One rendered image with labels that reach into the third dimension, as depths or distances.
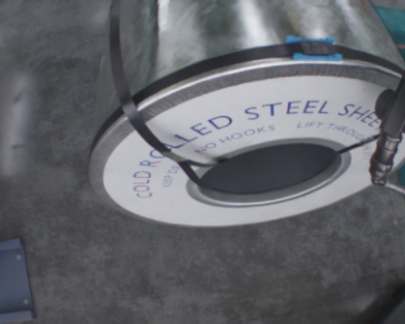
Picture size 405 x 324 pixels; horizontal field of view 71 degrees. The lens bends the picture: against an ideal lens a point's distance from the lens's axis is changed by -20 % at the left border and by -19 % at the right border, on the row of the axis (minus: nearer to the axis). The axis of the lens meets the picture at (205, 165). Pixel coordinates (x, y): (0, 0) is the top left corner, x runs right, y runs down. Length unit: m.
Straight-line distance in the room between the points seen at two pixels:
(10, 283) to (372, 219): 2.27
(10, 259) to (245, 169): 1.49
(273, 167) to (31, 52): 2.24
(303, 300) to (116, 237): 1.10
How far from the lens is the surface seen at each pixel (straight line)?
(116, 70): 0.76
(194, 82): 0.66
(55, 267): 2.00
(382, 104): 0.70
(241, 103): 0.73
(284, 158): 1.45
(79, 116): 2.31
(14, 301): 2.11
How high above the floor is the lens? 1.82
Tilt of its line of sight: 65 degrees down
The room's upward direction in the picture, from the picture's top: 4 degrees clockwise
